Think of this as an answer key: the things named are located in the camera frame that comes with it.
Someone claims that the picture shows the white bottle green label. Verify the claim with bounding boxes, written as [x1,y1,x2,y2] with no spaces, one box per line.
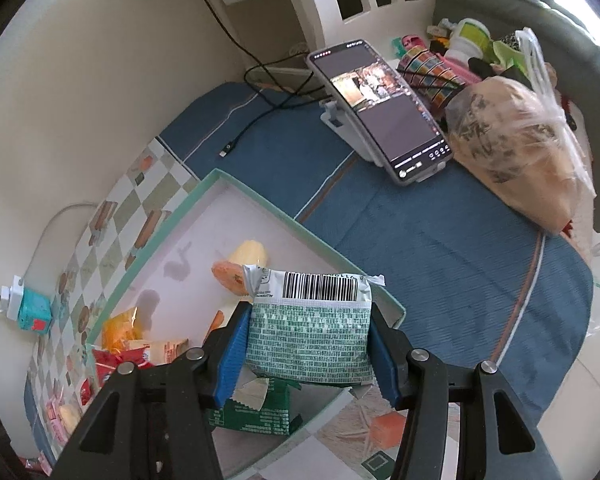
[447,17,493,61]

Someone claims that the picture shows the pink snack packet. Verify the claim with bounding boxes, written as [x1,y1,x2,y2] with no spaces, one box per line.
[42,392,68,448]

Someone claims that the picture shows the clear plastic bag of bread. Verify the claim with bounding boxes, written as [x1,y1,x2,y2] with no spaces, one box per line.
[442,27,598,236]

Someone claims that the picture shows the teal cardboard tray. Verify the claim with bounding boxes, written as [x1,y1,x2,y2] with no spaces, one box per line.
[82,167,407,478]

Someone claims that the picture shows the teal tin box red crab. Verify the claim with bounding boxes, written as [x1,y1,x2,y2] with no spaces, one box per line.
[17,287,55,336]

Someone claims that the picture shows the red snack packet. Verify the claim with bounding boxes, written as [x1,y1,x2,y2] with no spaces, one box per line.
[91,347,153,386]

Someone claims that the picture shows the smartphone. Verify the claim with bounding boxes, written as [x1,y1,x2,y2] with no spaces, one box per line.
[306,39,455,188]

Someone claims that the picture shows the black cable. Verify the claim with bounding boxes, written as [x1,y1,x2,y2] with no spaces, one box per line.
[167,0,331,158]

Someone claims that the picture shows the small pink packet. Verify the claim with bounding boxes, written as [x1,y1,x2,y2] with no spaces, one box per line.
[20,457,53,478]

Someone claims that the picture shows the colourful checked pouch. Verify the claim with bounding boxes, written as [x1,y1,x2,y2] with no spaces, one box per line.
[397,45,473,111]

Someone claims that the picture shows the clear-wrapped round pale bread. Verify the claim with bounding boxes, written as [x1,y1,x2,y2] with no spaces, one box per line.
[57,402,83,436]

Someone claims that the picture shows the yellow wrapped cake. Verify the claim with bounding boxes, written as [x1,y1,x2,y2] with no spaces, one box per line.
[227,240,270,273]

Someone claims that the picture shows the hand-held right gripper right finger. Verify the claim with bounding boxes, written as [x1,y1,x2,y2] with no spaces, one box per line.
[367,301,563,480]

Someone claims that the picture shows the orange bread packet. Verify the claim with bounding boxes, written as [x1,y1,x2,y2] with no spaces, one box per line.
[125,337,191,366]

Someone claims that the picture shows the light green patterned snack packet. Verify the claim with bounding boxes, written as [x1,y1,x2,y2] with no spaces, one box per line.
[239,264,386,386]

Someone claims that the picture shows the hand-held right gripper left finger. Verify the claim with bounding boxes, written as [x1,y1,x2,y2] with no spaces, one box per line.
[55,301,253,480]

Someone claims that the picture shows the dark green snack packet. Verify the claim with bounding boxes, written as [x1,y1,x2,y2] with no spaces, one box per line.
[205,372,306,436]

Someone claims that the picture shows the orange-yellow snack packet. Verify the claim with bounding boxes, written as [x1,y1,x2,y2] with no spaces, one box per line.
[101,307,153,353]

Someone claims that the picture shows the white cable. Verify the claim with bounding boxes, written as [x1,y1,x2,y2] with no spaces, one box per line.
[0,202,98,316]

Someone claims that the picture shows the pink plastic toy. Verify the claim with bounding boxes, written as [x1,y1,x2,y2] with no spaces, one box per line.
[392,34,426,58]

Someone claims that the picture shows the white charger plug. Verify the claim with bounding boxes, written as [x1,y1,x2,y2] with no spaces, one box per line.
[0,274,26,321]

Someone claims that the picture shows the grey phone stand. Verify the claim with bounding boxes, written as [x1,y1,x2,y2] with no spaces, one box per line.
[320,100,386,166]

